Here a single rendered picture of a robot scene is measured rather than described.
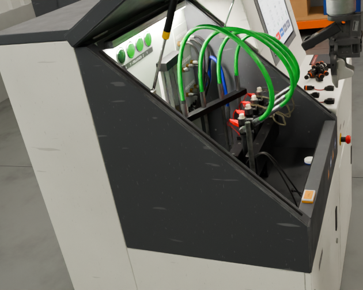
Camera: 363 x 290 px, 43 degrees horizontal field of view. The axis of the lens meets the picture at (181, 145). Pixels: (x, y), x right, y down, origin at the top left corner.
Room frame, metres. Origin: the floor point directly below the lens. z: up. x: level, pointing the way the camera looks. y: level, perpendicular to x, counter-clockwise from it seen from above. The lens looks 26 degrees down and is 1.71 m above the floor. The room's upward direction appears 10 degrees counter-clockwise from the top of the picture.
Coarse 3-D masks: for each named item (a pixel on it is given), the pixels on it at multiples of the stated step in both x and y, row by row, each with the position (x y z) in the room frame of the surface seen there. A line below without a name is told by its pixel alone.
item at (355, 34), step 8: (328, 16) 1.25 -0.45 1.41; (344, 16) 1.22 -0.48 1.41; (352, 16) 1.23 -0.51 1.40; (360, 16) 1.22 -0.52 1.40; (344, 24) 1.26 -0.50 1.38; (352, 24) 1.23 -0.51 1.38; (360, 24) 1.22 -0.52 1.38; (344, 32) 1.24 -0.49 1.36; (352, 32) 1.23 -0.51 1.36; (360, 32) 1.22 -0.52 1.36; (336, 40) 1.23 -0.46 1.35; (344, 40) 1.22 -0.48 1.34; (352, 40) 1.21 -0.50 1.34; (360, 40) 1.24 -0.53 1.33; (336, 48) 1.23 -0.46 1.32; (344, 48) 1.23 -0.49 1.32; (352, 48) 1.21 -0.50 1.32; (360, 48) 1.23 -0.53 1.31; (344, 56) 1.23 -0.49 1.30; (352, 56) 1.21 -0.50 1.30
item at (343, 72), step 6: (336, 60) 1.24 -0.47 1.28; (342, 60) 1.24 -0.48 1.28; (336, 66) 1.24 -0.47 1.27; (342, 66) 1.24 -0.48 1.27; (336, 72) 1.24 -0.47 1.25; (342, 72) 1.24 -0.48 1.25; (348, 72) 1.23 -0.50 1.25; (336, 78) 1.24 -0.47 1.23; (342, 78) 1.24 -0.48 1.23; (336, 84) 1.25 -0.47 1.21
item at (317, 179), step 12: (324, 132) 1.47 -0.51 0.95; (324, 144) 1.39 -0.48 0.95; (324, 156) 1.31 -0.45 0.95; (312, 168) 1.25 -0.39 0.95; (324, 168) 1.25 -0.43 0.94; (312, 180) 1.18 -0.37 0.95; (324, 180) 1.25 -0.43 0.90; (324, 192) 1.24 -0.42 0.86; (300, 204) 1.07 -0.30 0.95; (312, 204) 1.06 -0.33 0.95; (324, 204) 1.23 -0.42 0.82; (312, 216) 1.02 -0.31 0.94; (312, 228) 1.01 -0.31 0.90; (312, 240) 1.01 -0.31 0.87
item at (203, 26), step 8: (208, 24) 1.36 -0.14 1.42; (192, 32) 1.40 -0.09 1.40; (224, 32) 1.30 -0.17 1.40; (184, 40) 1.43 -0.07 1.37; (240, 40) 1.27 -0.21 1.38; (248, 48) 1.24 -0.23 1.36; (256, 56) 1.23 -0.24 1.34; (264, 72) 1.20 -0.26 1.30; (272, 88) 1.19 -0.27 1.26; (272, 96) 1.19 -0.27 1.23; (272, 104) 1.19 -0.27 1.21; (264, 112) 1.22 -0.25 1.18
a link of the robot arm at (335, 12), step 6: (330, 0) 1.24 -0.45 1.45; (336, 0) 1.23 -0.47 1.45; (342, 0) 1.22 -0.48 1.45; (348, 0) 1.22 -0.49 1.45; (354, 0) 1.23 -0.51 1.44; (330, 6) 1.24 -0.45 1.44; (336, 6) 1.23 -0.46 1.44; (342, 6) 1.22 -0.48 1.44; (348, 6) 1.22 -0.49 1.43; (354, 6) 1.23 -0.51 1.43; (330, 12) 1.24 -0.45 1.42; (336, 12) 1.23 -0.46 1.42; (342, 12) 1.22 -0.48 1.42; (348, 12) 1.22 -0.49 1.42
